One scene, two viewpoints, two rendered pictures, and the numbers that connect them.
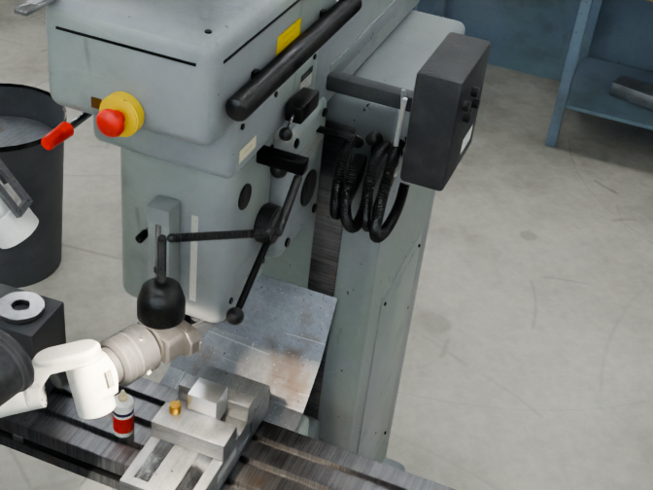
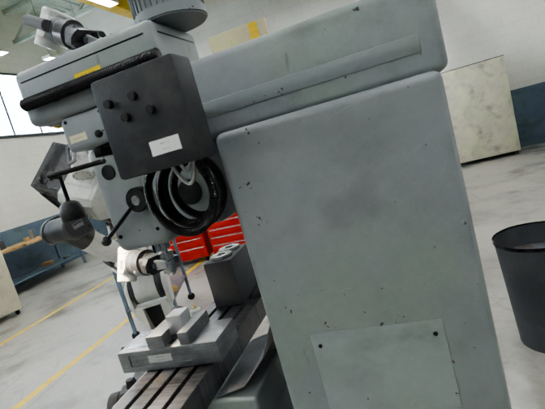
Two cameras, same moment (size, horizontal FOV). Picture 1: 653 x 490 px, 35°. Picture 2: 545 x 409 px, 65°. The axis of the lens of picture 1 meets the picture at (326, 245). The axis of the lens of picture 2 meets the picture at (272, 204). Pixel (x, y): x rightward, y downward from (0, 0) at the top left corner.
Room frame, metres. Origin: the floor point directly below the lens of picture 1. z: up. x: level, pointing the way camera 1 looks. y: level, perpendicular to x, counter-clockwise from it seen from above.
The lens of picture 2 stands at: (1.85, -1.09, 1.51)
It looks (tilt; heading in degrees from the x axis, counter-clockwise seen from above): 8 degrees down; 91
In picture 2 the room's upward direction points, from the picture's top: 16 degrees counter-clockwise
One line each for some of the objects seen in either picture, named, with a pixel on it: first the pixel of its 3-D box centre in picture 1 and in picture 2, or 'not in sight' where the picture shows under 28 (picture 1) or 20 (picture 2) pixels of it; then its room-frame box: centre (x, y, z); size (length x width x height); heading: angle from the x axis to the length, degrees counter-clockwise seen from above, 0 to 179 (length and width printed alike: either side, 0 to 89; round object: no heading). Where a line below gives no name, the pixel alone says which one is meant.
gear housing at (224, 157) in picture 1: (211, 89); (135, 119); (1.49, 0.21, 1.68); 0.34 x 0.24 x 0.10; 162
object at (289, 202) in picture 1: (288, 203); (75, 169); (1.34, 0.07, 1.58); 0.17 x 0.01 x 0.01; 175
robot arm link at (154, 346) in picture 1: (153, 342); (151, 263); (1.38, 0.28, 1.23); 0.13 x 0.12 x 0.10; 52
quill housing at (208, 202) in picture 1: (196, 210); (146, 190); (1.46, 0.22, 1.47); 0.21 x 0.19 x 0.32; 72
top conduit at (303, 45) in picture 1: (298, 50); (87, 81); (1.44, 0.08, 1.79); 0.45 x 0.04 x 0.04; 162
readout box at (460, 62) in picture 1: (448, 111); (152, 119); (1.64, -0.18, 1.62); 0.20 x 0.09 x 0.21; 162
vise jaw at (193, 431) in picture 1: (193, 431); (166, 330); (1.39, 0.21, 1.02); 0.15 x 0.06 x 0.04; 74
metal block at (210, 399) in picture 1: (207, 402); (179, 320); (1.44, 0.19, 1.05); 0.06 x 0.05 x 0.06; 74
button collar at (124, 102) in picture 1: (121, 114); not in sight; (1.23, 0.30, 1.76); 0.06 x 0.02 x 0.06; 72
